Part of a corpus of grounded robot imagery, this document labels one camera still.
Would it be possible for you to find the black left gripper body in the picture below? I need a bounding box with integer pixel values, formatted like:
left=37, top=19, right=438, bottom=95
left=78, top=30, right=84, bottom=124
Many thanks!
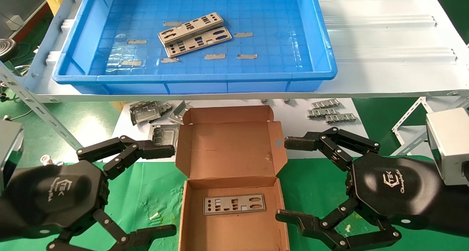
left=0, top=160, right=110, bottom=240

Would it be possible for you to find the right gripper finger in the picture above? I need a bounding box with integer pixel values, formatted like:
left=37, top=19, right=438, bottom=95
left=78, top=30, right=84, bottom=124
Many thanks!
left=275, top=197, right=402, bottom=251
left=284, top=126, right=381, bottom=172

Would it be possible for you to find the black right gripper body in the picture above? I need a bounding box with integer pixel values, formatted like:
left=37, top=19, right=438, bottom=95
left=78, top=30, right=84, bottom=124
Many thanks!
left=346, top=153, right=469, bottom=240

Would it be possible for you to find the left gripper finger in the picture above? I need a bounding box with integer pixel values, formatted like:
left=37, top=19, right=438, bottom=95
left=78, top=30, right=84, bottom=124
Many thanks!
left=47, top=208, right=177, bottom=251
left=76, top=135, right=175, bottom=180

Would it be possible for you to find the brown cardboard box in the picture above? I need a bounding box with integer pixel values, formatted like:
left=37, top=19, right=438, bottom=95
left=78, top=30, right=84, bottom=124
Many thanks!
left=175, top=105, right=290, bottom=251

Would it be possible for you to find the blue plastic tray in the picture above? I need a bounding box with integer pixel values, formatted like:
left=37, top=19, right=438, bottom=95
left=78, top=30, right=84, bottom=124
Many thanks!
left=52, top=0, right=338, bottom=95

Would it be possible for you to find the small white box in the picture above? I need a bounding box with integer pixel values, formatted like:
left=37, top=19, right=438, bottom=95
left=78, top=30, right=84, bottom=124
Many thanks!
left=5, top=15, right=24, bottom=31

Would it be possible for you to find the white sheet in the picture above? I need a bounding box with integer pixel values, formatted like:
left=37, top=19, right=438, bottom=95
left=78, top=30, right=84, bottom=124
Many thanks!
left=103, top=98, right=375, bottom=163

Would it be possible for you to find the toothed grey metal strip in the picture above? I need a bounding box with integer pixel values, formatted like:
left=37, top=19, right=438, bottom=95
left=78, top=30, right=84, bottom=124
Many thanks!
left=311, top=99, right=340, bottom=109
left=307, top=108, right=339, bottom=118
left=325, top=113, right=357, bottom=124

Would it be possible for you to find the silver metal clip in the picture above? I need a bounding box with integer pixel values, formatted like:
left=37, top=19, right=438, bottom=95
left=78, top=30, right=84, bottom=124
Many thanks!
left=40, top=155, right=64, bottom=166

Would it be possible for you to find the green cloth mat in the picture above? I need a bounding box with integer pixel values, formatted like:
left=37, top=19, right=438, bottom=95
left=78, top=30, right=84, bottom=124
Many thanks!
left=0, top=154, right=469, bottom=251

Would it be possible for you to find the angled grey metal plate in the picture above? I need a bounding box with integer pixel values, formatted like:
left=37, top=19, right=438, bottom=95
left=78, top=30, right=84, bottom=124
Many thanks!
left=168, top=100, right=193, bottom=125

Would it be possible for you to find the black round stool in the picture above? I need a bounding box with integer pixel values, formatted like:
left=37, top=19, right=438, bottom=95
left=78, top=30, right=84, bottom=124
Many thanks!
left=0, top=38, right=17, bottom=63

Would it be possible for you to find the grey metal socket frame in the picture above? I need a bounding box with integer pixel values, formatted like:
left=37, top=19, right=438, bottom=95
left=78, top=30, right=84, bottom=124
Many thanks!
left=148, top=124, right=180, bottom=147

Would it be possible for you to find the stamped grey metal bracket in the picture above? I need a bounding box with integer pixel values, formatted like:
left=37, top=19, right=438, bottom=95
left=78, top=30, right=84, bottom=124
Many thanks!
left=129, top=100, right=162, bottom=126

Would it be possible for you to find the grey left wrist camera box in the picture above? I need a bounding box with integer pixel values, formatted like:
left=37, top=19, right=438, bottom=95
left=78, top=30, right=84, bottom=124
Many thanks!
left=0, top=120, right=24, bottom=193

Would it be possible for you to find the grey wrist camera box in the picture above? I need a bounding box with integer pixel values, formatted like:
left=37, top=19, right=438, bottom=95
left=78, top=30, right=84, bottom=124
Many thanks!
left=426, top=108, right=469, bottom=186
left=0, top=120, right=24, bottom=193

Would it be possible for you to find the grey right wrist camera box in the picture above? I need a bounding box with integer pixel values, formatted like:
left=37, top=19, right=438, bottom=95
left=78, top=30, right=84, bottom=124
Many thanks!
left=426, top=108, right=469, bottom=186

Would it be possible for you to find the white angle steel bracket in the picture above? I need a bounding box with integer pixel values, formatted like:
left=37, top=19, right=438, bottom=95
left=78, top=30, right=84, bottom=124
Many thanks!
left=391, top=96, right=469, bottom=157

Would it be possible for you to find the white floor cable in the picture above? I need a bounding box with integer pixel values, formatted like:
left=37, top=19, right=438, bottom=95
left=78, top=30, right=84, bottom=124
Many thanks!
left=3, top=109, right=33, bottom=121

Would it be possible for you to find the perforated steel shelf post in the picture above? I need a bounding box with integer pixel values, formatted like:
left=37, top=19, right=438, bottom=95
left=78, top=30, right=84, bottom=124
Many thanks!
left=0, top=60, right=83, bottom=151

